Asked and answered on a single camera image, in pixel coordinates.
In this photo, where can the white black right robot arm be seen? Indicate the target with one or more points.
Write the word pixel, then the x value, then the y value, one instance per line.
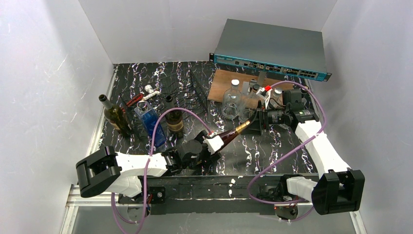
pixel 339 188

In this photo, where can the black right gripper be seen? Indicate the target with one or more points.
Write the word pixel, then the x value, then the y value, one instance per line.
pixel 262 118

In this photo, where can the teal network switch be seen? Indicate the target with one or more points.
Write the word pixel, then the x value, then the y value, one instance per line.
pixel 276 49

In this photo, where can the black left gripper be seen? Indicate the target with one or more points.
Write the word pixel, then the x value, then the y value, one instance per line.
pixel 204 147

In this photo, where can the blue square glass bottle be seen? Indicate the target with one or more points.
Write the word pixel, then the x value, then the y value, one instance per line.
pixel 149 117

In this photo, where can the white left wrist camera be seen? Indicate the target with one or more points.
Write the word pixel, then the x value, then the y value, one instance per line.
pixel 214 143

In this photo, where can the clear bottle gold label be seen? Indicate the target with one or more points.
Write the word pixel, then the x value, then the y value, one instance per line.
pixel 304 90

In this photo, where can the dark bottle gold foil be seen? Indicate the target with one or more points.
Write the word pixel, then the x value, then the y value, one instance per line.
pixel 230 134

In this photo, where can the dark bottle brown label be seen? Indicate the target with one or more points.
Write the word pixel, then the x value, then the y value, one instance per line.
pixel 115 116

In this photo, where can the red black wine rack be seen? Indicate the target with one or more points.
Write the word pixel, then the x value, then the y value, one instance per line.
pixel 183 86

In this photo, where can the metal bracket with knob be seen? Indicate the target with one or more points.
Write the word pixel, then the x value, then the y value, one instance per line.
pixel 247 86

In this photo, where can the clear bottle grey label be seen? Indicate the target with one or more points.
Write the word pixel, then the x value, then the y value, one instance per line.
pixel 231 100

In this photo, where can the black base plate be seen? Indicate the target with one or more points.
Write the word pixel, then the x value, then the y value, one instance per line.
pixel 209 194

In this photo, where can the wooden board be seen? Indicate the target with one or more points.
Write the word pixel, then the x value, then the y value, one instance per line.
pixel 222 81

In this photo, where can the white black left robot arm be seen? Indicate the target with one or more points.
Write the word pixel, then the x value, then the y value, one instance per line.
pixel 127 171

